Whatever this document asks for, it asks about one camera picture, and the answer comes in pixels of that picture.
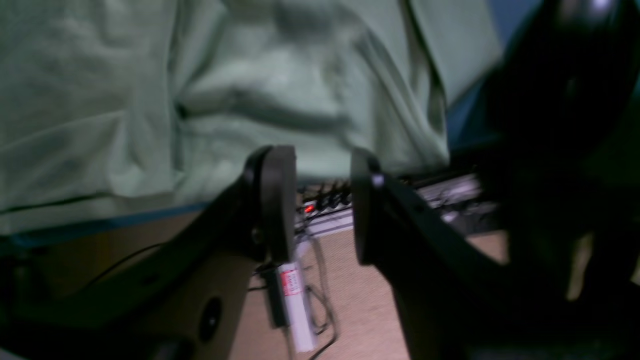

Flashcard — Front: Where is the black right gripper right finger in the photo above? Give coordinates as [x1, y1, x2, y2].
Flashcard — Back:
[350, 148, 639, 360]

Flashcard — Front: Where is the green T-shirt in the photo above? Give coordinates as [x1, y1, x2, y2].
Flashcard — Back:
[0, 0, 503, 236]

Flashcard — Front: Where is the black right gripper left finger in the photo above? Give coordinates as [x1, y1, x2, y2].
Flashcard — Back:
[1, 145, 297, 360]

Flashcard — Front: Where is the black power strip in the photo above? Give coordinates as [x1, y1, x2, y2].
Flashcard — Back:
[296, 179, 353, 217]

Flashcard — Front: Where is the blue table cloth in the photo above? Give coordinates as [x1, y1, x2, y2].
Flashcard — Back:
[10, 0, 546, 248]

